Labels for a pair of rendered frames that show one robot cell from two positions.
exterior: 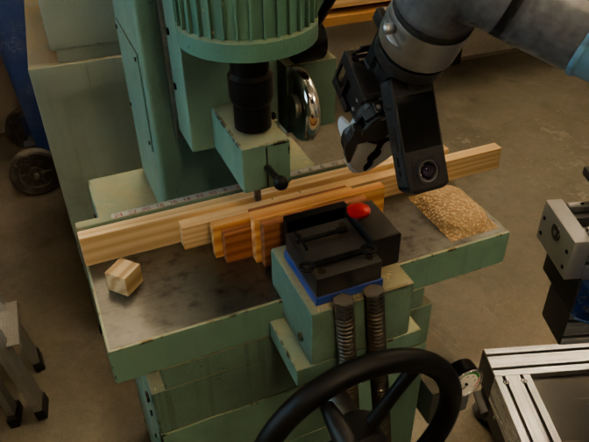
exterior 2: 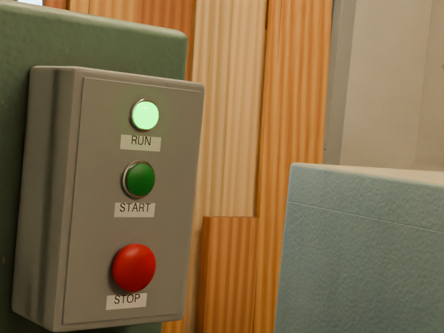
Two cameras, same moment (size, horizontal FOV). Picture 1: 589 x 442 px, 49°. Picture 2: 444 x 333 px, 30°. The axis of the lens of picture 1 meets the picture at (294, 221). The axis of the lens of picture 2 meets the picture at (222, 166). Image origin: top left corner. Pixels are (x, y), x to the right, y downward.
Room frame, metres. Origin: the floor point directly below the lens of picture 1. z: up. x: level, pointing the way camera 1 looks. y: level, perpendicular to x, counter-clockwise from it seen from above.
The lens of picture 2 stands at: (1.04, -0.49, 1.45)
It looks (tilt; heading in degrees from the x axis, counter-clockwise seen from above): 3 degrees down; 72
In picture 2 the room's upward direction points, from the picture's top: 5 degrees clockwise
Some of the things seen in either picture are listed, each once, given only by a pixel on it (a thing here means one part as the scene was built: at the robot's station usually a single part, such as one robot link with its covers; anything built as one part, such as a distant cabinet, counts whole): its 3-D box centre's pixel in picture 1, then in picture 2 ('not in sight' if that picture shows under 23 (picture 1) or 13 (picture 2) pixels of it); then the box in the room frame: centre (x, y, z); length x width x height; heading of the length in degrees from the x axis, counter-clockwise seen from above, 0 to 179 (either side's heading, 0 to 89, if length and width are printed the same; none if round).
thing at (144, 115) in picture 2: not in sight; (146, 115); (1.15, 0.01, 1.46); 0.02 x 0.01 x 0.02; 22
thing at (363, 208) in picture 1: (358, 210); not in sight; (0.66, -0.08, 1.02); 0.03 x 0.03 x 0.01
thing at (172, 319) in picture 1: (312, 276); not in sight; (0.70, -0.03, 0.87); 0.61 x 0.30 x 0.06; 112
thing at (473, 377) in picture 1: (459, 380); not in sight; (0.69, -0.27, 0.65); 0.06 x 0.04 x 0.08; 112
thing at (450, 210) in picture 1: (452, 204); not in sight; (0.82, -0.25, 0.91); 0.12 x 0.09 x 0.03; 22
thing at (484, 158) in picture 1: (351, 192); not in sight; (0.85, -0.09, 0.92); 0.55 x 0.02 x 0.04; 112
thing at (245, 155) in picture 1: (251, 147); not in sight; (0.81, 0.06, 1.03); 0.14 x 0.07 x 0.09; 22
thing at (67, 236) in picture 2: not in sight; (109, 196); (1.14, 0.04, 1.40); 0.10 x 0.06 x 0.16; 22
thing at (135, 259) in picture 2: not in sight; (134, 267); (1.15, 0.01, 1.36); 0.03 x 0.01 x 0.03; 22
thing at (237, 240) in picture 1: (304, 224); not in sight; (0.76, -0.01, 0.93); 0.25 x 0.02 x 0.05; 112
